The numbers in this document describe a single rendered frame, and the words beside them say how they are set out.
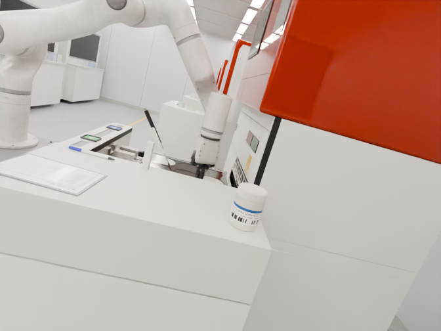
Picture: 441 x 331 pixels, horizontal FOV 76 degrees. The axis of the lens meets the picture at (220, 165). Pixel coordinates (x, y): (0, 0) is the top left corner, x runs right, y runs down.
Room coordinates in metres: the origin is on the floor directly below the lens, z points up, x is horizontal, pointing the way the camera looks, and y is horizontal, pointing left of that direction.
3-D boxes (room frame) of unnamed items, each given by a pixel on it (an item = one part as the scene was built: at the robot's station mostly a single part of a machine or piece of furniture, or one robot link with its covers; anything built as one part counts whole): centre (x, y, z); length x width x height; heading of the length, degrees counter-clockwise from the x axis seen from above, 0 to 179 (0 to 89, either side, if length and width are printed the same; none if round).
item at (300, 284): (1.33, -0.42, 0.41); 0.82 x 0.70 x 0.82; 7
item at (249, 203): (0.63, -0.09, 1.01); 0.07 x 0.07 x 0.10
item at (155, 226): (0.69, 0.17, 0.89); 0.62 x 0.35 x 0.14; 97
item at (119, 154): (1.11, 0.39, 0.89); 0.08 x 0.03 x 0.03; 97
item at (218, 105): (1.05, 0.07, 1.17); 0.09 x 0.08 x 0.13; 9
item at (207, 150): (1.05, 0.07, 1.03); 0.10 x 0.07 x 0.11; 131
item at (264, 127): (1.30, -0.08, 1.02); 0.81 x 0.03 x 0.40; 7
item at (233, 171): (1.12, -0.09, 0.89); 0.44 x 0.02 x 0.10; 7
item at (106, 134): (1.10, 0.49, 0.89); 0.55 x 0.09 x 0.14; 7
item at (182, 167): (1.08, 0.12, 0.90); 0.34 x 0.34 x 0.01; 6
